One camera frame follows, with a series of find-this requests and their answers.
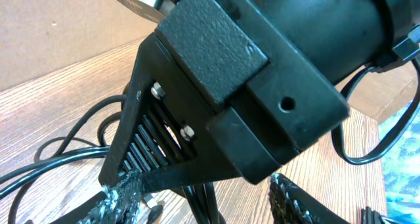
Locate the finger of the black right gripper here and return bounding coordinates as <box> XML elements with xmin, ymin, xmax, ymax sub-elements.
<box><xmin>99</xmin><ymin>34</ymin><xmax>240</xmax><ymax>192</ymax></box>

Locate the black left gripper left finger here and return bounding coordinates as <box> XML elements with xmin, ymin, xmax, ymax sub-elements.
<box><xmin>54</xmin><ymin>171</ymin><xmax>142</xmax><ymax>224</ymax></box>

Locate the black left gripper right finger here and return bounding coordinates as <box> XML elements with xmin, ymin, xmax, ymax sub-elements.
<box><xmin>268</xmin><ymin>173</ymin><xmax>348</xmax><ymax>224</ymax></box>

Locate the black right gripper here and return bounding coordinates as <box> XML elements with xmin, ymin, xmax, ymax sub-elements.
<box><xmin>157</xmin><ymin>0</ymin><xmax>349</xmax><ymax>184</ymax></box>

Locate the black USB cable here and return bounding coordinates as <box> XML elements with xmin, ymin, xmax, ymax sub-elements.
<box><xmin>0</xmin><ymin>82</ymin><xmax>227</xmax><ymax>224</ymax></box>

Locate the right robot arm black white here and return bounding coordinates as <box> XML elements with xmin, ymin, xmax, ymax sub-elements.
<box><xmin>99</xmin><ymin>0</ymin><xmax>419</xmax><ymax>192</ymax></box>

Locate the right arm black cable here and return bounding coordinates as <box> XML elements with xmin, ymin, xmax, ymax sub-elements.
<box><xmin>330</xmin><ymin>58</ymin><xmax>420</xmax><ymax>166</ymax></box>

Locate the colourful cloth at wall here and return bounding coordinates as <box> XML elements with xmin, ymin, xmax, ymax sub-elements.
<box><xmin>382</xmin><ymin>115</ymin><xmax>419</xmax><ymax>223</ymax></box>

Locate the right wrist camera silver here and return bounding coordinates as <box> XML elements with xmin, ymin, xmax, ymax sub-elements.
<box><xmin>116</xmin><ymin>0</ymin><xmax>175</xmax><ymax>24</ymax></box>

